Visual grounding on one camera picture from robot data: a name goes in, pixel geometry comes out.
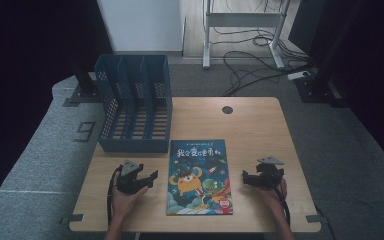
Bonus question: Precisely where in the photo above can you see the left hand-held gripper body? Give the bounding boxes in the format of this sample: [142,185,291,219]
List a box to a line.
[115,159,148,195]

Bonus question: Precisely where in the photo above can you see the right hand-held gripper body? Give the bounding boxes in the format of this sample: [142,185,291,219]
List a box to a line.
[249,155,285,190]

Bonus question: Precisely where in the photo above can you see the blue cartoon picture book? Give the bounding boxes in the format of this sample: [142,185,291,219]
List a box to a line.
[165,138,234,217]

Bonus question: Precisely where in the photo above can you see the blue plastic file rack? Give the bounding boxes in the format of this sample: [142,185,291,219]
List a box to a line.
[93,53,174,154]

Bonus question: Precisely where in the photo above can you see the person's left hand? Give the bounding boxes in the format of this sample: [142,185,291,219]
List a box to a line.
[111,184,150,219]

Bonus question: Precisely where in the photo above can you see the person's right hand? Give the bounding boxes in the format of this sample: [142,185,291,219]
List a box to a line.
[259,177,289,215]

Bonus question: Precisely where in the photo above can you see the black metal stand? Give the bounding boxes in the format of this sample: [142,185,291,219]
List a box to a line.
[61,56,102,108]
[293,0,364,108]

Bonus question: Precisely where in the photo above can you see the white power strip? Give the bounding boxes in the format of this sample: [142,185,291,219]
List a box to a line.
[286,70,311,82]

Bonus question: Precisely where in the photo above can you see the white panel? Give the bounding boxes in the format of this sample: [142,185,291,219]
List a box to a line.
[95,0,184,53]

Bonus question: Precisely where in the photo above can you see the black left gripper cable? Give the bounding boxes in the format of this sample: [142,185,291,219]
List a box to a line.
[106,165,124,228]

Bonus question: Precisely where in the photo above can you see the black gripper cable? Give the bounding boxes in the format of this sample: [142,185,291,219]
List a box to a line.
[270,178,292,228]
[106,165,124,228]

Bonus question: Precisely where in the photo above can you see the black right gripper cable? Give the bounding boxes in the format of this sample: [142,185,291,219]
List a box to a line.
[270,178,292,228]

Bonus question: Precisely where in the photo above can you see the black floor cables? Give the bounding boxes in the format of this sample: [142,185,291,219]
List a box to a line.
[209,0,316,98]

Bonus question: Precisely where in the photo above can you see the white metal desk frame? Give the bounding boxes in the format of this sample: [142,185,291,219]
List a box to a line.
[202,0,292,70]

